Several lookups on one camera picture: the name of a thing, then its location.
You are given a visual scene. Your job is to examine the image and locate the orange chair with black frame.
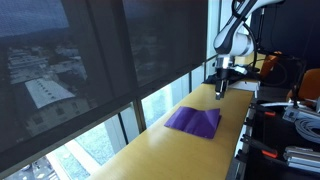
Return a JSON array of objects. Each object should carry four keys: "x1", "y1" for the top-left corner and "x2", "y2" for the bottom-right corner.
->
[{"x1": 259, "y1": 50, "x2": 285, "y2": 80}]

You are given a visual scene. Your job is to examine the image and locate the large dark roller blind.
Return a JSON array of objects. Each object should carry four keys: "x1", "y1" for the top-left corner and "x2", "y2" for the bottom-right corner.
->
[{"x1": 0, "y1": 0, "x2": 138, "y2": 179}]

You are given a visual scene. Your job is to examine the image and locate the grey electronics box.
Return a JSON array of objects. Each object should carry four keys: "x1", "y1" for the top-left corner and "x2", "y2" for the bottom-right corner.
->
[{"x1": 282, "y1": 105, "x2": 320, "y2": 123}]

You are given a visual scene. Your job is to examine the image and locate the dark window mullion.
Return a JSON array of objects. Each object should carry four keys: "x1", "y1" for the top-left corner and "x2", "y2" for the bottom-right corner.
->
[{"x1": 132, "y1": 99, "x2": 148, "y2": 133}]

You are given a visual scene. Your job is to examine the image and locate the black clamp with orange handle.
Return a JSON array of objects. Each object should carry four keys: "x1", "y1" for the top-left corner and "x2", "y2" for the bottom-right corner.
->
[
  {"x1": 249, "y1": 102, "x2": 278, "y2": 118},
  {"x1": 239, "y1": 134, "x2": 280, "y2": 160}
]

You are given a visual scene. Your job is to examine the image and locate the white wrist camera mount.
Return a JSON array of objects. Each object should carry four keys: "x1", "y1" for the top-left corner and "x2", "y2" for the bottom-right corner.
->
[{"x1": 232, "y1": 64, "x2": 250, "y2": 76}]

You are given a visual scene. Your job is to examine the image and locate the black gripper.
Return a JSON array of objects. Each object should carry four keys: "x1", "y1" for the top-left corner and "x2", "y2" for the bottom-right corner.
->
[{"x1": 214, "y1": 56, "x2": 235, "y2": 101}]

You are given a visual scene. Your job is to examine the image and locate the purple cloth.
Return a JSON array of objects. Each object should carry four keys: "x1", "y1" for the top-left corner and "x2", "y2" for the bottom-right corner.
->
[{"x1": 163, "y1": 105, "x2": 222, "y2": 140}]

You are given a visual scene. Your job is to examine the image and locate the coiled white cable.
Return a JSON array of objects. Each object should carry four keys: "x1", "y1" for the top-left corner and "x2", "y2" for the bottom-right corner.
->
[{"x1": 294, "y1": 117, "x2": 320, "y2": 145}]

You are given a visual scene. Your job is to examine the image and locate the white flat board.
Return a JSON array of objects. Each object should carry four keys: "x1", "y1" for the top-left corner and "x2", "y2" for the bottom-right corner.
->
[{"x1": 229, "y1": 79, "x2": 261, "y2": 94}]

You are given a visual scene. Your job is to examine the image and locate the orange chair backrest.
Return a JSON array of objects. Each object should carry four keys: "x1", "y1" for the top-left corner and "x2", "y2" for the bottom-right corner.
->
[{"x1": 287, "y1": 67, "x2": 320, "y2": 102}]

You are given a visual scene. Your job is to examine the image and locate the silver aluminium extrusion bars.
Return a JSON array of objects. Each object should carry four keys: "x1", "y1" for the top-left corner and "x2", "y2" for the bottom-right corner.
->
[{"x1": 282, "y1": 145, "x2": 320, "y2": 175}]

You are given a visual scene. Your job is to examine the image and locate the narrow dark roller blind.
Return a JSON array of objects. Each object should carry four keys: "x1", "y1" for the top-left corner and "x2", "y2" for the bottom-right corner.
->
[{"x1": 121, "y1": 0, "x2": 209, "y2": 88}]

